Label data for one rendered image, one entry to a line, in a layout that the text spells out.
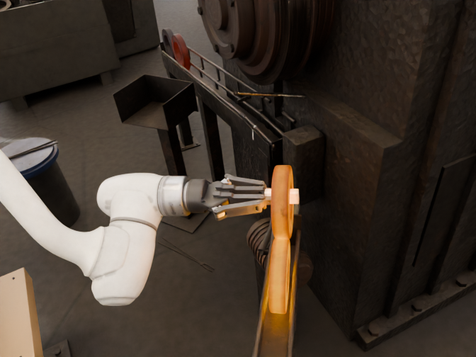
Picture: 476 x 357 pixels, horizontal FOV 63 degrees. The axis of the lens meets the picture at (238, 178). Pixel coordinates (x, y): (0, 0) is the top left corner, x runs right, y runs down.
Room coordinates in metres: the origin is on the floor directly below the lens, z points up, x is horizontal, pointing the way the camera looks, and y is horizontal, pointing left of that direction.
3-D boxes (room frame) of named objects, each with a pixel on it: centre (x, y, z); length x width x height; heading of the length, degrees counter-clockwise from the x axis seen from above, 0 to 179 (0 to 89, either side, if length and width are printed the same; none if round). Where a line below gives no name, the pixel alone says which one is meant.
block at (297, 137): (0.91, -0.20, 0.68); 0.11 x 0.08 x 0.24; 111
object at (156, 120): (1.49, 0.30, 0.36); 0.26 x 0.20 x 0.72; 56
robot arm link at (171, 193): (0.65, 0.14, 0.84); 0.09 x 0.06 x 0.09; 166
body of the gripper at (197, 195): (0.64, 0.07, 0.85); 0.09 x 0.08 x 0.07; 76
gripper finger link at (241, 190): (0.63, 0.00, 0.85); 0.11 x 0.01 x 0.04; 78
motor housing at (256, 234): (0.77, -0.10, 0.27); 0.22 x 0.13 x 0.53; 21
